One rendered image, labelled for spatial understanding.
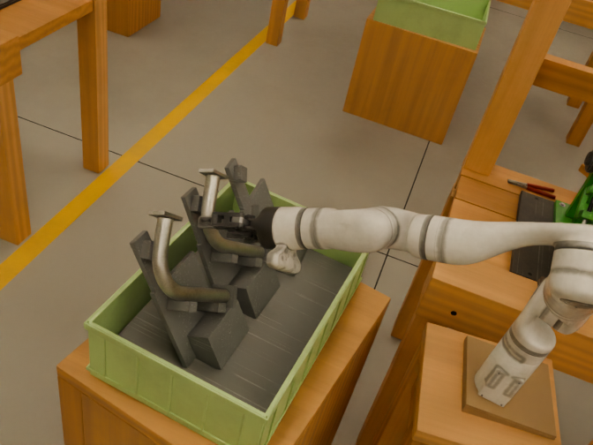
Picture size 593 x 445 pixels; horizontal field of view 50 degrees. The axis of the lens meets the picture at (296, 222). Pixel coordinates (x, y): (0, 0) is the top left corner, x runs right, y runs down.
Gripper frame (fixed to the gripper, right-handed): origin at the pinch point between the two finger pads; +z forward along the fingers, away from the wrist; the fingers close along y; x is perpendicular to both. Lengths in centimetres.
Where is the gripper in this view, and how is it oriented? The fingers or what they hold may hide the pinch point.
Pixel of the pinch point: (216, 228)
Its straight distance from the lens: 117.2
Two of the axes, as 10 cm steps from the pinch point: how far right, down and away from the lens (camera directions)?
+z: -8.8, 0.0, 4.8
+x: -1.1, 9.8, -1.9
